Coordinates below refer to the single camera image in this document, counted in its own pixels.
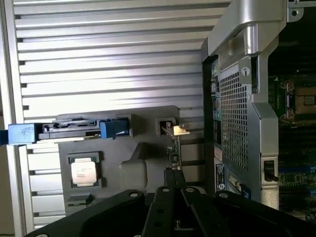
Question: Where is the silver CPU chip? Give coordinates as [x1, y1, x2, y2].
[71, 158, 99, 185]

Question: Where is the CPU socket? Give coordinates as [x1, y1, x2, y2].
[285, 80, 316, 117]

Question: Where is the dark label sticker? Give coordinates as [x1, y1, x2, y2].
[215, 162, 227, 191]

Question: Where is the green motherboard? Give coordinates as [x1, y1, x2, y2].
[268, 74, 316, 222]

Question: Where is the grey parts rack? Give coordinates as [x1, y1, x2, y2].
[55, 105, 205, 207]

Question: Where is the blue expansion slot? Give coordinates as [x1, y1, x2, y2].
[278, 165, 316, 174]

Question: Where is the green graphics card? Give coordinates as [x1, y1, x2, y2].
[160, 123, 191, 171]

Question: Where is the black disk with blue caddy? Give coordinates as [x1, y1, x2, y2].
[0, 118, 131, 147]

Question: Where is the rear port panel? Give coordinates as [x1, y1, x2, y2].
[210, 61, 222, 147]

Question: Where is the silver open PC case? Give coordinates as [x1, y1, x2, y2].
[201, 0, 316, 216]

